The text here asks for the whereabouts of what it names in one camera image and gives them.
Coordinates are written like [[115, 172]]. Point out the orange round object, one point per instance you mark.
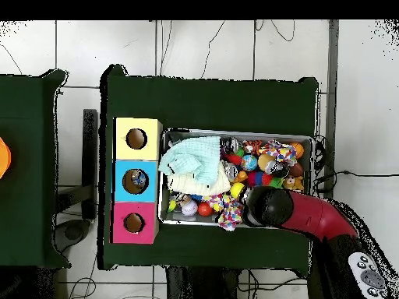
[[3, 158]]

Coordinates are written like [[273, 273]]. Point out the knotted polka dot cloth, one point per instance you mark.
[[230, 213]]

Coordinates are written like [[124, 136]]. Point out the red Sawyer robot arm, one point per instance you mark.
[[314, 215]]

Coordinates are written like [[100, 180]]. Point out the crumpled polka dot cloth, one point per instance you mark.
[[280, 151]]

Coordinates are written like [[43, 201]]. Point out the blue globe ball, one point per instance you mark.
[[249, 162]]

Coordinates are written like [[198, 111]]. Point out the cream waffle cloth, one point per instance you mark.
[[187, 187]]

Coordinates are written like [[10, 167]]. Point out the yellow ball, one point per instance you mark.
[[237, 189]]

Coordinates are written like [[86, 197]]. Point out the wooden box with three holes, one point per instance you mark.
[[149, 193]]

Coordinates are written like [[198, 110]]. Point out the large green fuzzy ball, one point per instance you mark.
[[276, 182]]

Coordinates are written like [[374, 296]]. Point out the neighbouring green covered table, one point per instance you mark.
[[25, 187]]

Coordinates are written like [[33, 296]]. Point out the small red ball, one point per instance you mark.
[[205, 209]]

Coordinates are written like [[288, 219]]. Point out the dark green tablecloth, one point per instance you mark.
[[218, 102]]

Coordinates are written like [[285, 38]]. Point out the crushed clear plastic bottle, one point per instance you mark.
[[139, 179]]

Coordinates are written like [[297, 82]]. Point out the shallow clear mesh bin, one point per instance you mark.
[[193, 220]]

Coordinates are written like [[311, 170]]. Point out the mint green waffle cloth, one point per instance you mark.
[[193, 155]]

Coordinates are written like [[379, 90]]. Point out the white baseball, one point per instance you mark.
[[189, 208]]

